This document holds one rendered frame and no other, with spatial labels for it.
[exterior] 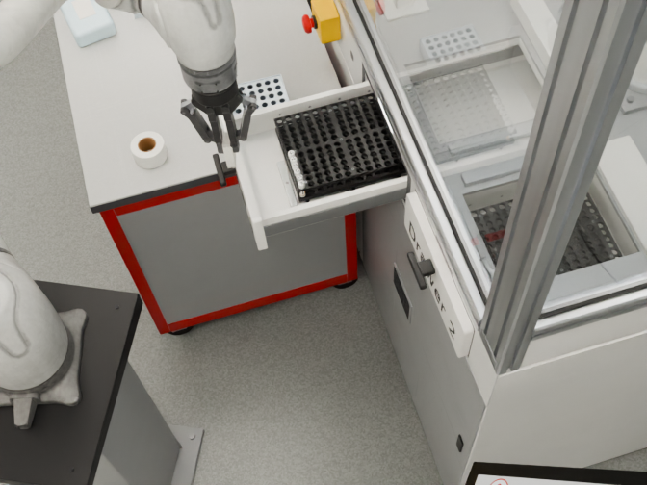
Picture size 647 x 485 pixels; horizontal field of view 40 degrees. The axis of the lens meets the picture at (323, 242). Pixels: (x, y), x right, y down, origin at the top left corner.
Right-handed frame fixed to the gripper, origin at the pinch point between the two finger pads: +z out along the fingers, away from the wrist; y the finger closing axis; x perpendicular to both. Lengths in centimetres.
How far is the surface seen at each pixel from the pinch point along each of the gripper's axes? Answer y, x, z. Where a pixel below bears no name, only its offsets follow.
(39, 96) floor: -79, 99, 100
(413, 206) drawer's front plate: 32.1, -9.6, 6.7
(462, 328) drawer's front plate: 38, -34, 7
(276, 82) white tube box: 6.8, 33.1, 21.3
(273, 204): 6.4, -1.8, 15.9
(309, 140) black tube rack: 13.9, 8.3, 9.5
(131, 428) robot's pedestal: -28, -32, 53
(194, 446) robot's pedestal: -22, -23, 98
